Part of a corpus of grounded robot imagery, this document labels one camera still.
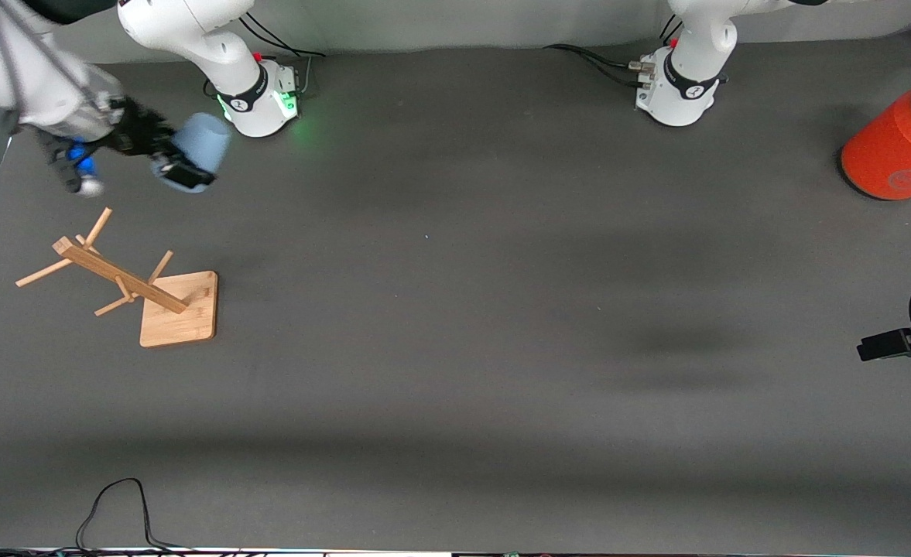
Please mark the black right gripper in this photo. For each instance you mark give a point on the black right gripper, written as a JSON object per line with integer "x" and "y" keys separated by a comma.
{"x": 135, "y": 129}

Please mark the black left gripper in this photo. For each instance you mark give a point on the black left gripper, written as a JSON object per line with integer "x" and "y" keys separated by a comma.
{"x": 891, "y": 345}

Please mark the light blue cup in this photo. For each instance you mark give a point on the light blue cup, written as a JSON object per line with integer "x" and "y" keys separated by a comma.
{"x": 203, "y": 143}

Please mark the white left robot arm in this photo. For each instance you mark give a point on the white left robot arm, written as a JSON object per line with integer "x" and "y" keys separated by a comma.
{"x": 687, "y": 70}

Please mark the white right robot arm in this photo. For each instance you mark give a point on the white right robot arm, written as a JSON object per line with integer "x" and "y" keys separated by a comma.
{"x": 215, "y": 46}

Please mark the wooden mug rack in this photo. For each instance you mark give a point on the wooden mug rack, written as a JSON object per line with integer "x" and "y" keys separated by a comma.
{"x": 180, "y": 325}

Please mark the orange soda can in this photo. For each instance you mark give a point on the orange soda can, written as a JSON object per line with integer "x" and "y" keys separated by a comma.
{"x": 892, "y": 147}

